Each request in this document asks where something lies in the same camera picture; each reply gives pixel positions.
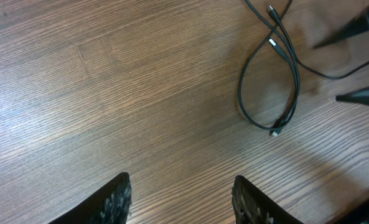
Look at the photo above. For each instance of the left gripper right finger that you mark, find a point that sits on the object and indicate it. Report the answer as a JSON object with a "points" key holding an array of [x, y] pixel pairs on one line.
{"points": [[252, 206]]}

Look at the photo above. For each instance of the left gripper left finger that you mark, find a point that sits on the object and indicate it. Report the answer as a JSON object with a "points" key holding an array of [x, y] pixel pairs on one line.
{"points": [[108, 205]]}

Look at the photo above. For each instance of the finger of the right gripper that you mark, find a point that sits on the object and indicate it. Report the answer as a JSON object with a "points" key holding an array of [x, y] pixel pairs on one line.
{"points": [[360, 97], [358, 25]]}

